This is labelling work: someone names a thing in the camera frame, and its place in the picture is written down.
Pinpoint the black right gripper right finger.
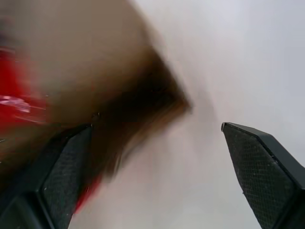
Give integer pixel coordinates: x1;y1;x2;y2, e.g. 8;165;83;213
221;121;305;229

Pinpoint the red printed tape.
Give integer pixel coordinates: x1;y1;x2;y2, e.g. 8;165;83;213
0;45;103;214

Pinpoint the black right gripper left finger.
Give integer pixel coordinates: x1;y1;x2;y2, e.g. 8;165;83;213
0;124;93;229

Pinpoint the brown cardboard box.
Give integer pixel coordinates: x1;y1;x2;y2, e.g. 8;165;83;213
0;0;194;215

